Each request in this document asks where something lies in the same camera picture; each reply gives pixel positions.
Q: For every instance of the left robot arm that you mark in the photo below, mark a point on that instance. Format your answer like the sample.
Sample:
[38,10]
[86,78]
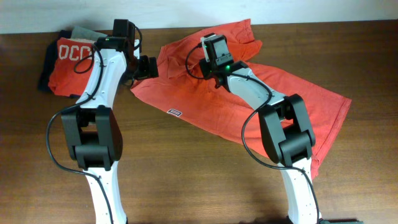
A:
[93,137]

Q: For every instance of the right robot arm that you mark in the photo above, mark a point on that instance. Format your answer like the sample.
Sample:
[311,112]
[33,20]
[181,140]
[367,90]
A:
[286,131]

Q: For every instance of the salmon red t-shirt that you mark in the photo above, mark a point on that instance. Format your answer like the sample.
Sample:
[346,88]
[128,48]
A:
[180,91]

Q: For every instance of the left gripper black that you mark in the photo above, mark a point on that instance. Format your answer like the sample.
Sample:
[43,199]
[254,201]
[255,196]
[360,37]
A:
[145,71]

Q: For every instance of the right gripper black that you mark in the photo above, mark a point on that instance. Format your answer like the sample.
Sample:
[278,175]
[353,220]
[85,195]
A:
[204,65]

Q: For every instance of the folded grey garment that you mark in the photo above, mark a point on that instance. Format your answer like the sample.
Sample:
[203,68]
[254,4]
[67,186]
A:
[83,33]

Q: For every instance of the folded navy blue garment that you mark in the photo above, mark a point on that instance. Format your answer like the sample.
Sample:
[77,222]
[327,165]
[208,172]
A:
[49,62]

